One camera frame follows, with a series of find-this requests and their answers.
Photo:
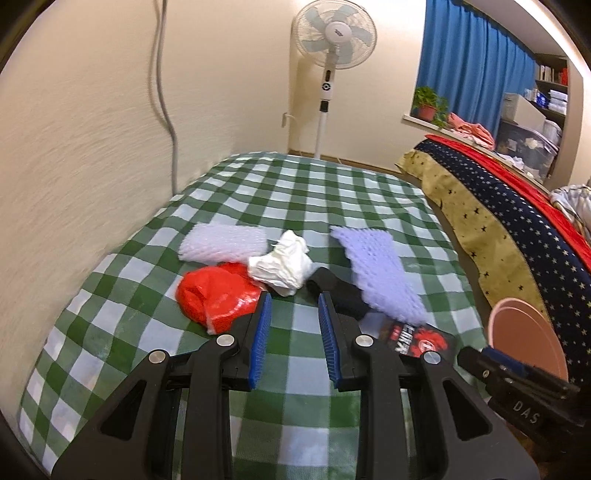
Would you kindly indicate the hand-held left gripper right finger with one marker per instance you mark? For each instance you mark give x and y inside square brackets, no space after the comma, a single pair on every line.
[330,341]

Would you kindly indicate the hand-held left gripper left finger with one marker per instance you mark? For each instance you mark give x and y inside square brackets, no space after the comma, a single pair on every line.
[259,341]

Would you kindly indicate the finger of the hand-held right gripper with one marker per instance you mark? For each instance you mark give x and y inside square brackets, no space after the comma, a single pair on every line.
[475,364]
[508,362]

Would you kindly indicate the pink plastic bin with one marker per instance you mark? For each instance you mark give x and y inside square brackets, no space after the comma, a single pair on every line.
[521,332]

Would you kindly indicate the black cloth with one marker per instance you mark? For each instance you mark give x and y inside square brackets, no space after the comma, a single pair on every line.
[341,290]

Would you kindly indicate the black packet with red print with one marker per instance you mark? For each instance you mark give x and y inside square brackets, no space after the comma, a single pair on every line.
[415,341]

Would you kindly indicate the orange-red plastic bag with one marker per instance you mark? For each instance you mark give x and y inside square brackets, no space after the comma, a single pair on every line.
[207,290]

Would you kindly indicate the white paper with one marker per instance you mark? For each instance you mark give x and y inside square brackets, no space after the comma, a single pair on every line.
[281,267]

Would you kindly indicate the purple foam net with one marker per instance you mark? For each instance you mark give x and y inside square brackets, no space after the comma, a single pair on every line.
[378,272]

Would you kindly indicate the white foam net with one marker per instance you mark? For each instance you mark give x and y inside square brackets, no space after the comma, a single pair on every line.
[217,242]

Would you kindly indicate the navy star-patterned sheet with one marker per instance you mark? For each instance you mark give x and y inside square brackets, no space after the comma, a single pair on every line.
[517,221]

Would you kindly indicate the green checked tablecloth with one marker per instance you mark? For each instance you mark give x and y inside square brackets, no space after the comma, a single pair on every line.
[300,198]

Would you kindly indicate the yellow star-patterned sheet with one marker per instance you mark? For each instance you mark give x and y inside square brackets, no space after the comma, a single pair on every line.
[461,207]

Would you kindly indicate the striped duvet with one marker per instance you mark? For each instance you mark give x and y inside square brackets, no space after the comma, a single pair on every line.
[572,203]

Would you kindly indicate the red blanket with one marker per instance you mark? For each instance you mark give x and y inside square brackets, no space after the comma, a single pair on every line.
[508,173]

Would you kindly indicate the white cloth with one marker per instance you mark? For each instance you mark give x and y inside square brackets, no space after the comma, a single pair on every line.
[512,161]

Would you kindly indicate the clear plastic storage box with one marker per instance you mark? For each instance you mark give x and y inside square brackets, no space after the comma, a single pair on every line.
[526,145]

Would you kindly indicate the pink cloth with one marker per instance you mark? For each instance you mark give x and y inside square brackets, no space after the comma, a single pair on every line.
[468,129]

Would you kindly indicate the white plastic tub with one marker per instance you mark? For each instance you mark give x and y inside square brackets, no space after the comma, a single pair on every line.
[554,128]

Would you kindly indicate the potted green plant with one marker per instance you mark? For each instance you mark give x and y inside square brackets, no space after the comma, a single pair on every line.
[427,110]

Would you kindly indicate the beige box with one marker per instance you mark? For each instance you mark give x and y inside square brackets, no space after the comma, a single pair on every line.
[524,107]

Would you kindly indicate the blue tissue packs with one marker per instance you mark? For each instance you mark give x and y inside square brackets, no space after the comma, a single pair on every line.
[538,98]

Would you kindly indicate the stack of white towels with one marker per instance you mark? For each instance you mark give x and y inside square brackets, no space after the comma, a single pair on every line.
[559,99]

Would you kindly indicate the wooden bookshelf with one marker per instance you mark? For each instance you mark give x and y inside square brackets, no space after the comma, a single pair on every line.
[544,85]

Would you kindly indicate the row of books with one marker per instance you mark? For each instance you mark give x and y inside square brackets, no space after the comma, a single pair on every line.
[547,74]

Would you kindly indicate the blue curtain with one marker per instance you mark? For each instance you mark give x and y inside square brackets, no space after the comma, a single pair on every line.
[471,60]

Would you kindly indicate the white standing fan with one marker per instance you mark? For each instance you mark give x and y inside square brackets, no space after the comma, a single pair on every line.
[333,32]

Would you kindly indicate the white wall outlet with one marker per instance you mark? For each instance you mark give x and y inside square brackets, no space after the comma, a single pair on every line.
[286,119]

